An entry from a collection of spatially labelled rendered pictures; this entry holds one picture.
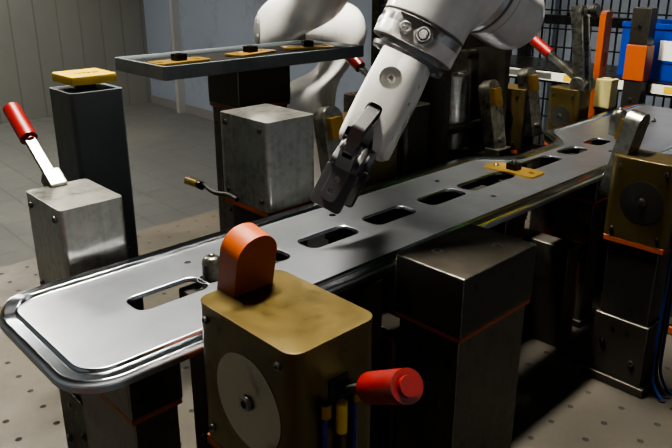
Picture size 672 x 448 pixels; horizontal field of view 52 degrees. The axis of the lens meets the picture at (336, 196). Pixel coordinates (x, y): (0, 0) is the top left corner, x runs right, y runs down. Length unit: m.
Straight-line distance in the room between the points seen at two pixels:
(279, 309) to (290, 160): 0.40
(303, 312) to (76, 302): 0.26
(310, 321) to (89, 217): 0.33
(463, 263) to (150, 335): 0.28
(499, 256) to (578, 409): 0.44
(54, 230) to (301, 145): 0.31
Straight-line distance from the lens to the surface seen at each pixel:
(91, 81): 0.91
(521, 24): 0.71
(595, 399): 1.08
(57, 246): 0.75
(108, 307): 0.65
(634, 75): 1.76
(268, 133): 0.83
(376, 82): 0.63
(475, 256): 0.65
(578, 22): 1.48
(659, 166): 0.98
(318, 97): 1.44
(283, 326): 0.46
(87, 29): 6.81
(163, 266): 0.71
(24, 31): 6.61
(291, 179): 0.87
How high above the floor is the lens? 1.29
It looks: 19 degrees down
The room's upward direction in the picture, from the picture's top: straight up
